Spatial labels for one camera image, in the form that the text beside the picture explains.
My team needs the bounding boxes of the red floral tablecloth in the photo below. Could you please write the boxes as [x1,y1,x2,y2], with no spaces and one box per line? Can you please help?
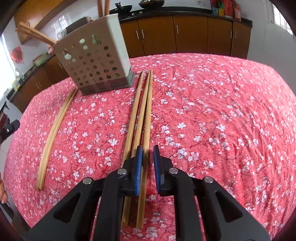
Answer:
[4,54,295,237]

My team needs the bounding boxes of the beige perforated utensil holder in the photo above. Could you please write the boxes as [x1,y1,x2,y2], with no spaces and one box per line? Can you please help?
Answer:
[53,14,134,95]

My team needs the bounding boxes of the dark wooden cutting board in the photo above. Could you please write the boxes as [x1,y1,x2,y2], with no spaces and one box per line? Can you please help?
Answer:
[66,17,89,35]

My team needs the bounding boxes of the black countertop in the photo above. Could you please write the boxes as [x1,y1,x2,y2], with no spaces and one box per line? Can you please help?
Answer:
[6,6,253,102]

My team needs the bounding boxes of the wooden upper cabinets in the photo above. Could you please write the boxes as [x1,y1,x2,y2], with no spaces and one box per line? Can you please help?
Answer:
[14,0,79,46]

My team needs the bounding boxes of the wooden lower cabinets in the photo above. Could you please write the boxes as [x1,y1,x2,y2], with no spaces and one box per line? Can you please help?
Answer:
[8,15,252,112]

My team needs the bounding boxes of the right window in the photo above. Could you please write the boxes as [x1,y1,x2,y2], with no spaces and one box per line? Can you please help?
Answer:
[272,4,295,37]

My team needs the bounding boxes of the black wok with handle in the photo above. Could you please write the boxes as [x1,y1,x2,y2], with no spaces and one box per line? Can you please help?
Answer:
[110,3,132,15]

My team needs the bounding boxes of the green bowl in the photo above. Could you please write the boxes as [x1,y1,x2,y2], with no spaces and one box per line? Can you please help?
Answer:
[34,53,50,67]

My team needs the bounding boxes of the wooden cabinets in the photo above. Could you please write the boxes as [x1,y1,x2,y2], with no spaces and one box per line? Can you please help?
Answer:
[8,15,252,112]
[14,0,79,46]

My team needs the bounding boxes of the wooden chopstick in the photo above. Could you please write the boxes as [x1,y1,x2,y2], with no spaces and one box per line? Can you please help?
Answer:
[131,71,151,157]
[121,71,144,227]
[136,70,153,229]
[15,21,57,46]
[38,87,79,191]
[36,88,78,190]
[104,0,110,16]
[17,21,57,45]
[97,0,103,18]

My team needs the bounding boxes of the red bags and bottles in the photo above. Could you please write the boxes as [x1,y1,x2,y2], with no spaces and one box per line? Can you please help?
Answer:
[210,0,241,21]

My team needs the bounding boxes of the person's left hand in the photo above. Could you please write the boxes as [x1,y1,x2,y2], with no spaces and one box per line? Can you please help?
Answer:
[0,179,8,204]

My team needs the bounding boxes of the black lidded wok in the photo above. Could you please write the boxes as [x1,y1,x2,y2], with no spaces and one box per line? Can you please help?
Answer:
[138,0,165,10]

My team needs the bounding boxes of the window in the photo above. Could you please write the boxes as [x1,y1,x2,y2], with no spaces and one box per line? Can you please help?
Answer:
[272,4,295,37]
[0,34,17,98]

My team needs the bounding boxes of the left window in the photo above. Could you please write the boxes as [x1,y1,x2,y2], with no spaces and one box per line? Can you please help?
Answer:
[0,34,17,98]

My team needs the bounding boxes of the red plastic bag on wall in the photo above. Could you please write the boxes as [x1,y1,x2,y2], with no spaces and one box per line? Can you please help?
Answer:
[10,46,23,64]

